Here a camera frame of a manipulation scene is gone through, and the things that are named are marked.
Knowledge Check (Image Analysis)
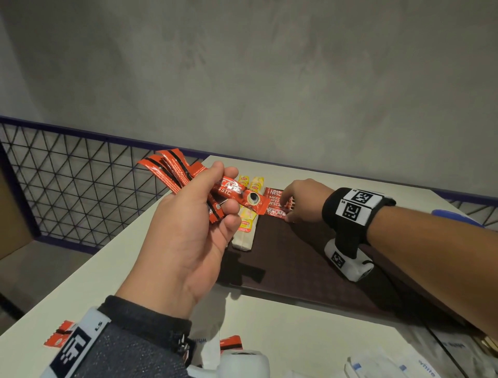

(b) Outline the person's left hand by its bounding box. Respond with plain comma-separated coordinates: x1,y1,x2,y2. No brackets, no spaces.
115,160,243,321

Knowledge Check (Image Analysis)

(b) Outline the person's right hand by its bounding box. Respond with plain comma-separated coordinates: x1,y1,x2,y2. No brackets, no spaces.
278,178,336,224

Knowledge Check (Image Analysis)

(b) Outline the dark brown tray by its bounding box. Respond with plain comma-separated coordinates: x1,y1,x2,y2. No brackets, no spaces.
217,191,479,328

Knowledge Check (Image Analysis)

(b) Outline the pile of red coffee sticks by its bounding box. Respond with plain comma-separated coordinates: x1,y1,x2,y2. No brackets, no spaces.
43,320,244,355

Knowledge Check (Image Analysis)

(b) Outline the pile of white sugar packets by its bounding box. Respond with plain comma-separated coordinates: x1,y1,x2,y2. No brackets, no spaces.
186,323,498,378

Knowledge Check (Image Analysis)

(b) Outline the person's right forearm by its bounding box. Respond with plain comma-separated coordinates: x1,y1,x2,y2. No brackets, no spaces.
367,206,498,340

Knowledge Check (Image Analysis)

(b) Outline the black left wrist band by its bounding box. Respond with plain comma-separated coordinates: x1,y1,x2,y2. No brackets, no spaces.
38,295,193,378

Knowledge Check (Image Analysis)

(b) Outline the blue and white mug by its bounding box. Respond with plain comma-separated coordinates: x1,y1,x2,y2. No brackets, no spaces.
431,209,485,228

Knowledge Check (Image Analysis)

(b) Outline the light wooden cabinet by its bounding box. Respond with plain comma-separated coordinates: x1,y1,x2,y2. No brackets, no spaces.
0,167,34,261

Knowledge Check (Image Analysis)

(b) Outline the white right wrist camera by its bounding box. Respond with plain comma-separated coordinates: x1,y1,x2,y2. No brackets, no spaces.
324,238,375,283

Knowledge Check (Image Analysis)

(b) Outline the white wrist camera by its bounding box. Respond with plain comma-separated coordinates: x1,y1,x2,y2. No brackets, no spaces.
186,349,271,378
324,238,375,283

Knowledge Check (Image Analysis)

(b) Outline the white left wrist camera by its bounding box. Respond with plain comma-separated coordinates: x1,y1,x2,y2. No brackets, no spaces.
186,349,271,378

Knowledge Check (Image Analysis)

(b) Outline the black cable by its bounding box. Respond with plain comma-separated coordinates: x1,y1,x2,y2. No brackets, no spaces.
371,266,468,378

